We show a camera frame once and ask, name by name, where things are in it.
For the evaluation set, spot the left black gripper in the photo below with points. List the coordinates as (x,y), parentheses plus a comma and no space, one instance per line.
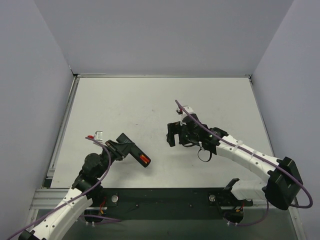
(124,145)

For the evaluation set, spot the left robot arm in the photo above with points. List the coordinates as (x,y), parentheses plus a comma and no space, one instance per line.
(85,189)

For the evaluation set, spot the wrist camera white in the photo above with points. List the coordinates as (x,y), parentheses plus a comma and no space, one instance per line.
(184,113)
(96,138)

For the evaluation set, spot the black remote control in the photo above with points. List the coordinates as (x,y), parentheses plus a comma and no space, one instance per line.
(136,152)

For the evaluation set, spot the red battery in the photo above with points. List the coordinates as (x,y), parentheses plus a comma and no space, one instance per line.
(145,159)

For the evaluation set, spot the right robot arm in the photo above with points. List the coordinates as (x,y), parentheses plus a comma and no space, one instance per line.
(279,179)

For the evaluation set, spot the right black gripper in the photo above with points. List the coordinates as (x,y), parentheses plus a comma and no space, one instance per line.
(176,131)

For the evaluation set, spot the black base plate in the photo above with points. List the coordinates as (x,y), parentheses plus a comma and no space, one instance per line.
(164,203)

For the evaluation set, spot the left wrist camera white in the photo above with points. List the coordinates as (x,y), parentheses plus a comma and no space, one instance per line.
(96,138)

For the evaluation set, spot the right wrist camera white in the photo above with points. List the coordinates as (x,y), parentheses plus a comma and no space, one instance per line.
(184,113)

